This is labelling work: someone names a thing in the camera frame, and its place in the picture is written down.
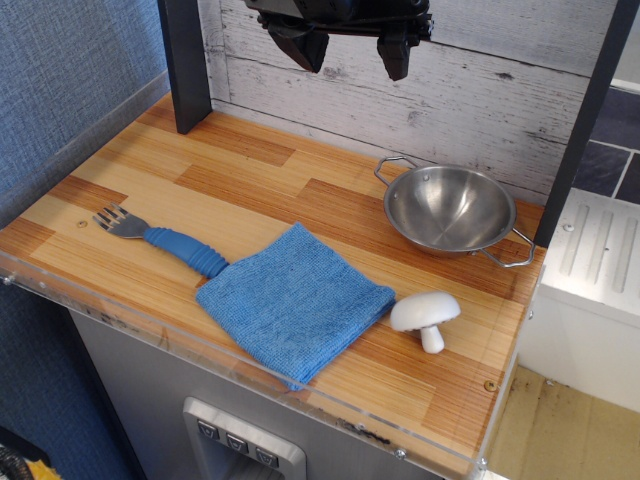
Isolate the fork with blue handle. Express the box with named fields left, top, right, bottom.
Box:
left=93, top=203, right=229, bottom=279

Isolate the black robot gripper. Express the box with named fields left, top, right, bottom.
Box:
left=245, top=0, right=433, bottom=81

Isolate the white grooved appliance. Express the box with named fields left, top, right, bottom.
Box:
left=518, top=189, right=639, bottom=411

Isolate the dark right vertical post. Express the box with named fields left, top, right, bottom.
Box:
left=534, top=0, right=639, bottom=248

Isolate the dark left vertical post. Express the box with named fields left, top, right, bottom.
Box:
left=157, top=0, right=212, bottom=134

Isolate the dark vertical post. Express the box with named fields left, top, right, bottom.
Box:
left=157, top=0, right=212, bottom=134
left=534, top=0, right=639, bottom=248

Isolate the yellow and black object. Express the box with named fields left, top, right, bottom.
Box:
left=1, top=445, right=50, bottom=480

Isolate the blue folded cloth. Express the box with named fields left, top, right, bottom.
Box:
left=196, top=223, right=395, bottom=391

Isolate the silver dispenser button panel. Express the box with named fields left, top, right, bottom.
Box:
left=183, top=397, right=307, bottom=480

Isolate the white toy mushroom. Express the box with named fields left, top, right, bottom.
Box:
left=390, top=291, right=461, bottom=354

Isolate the steel bowl with handles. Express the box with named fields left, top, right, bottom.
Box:
left=374, top=156, right=536, bottom=268

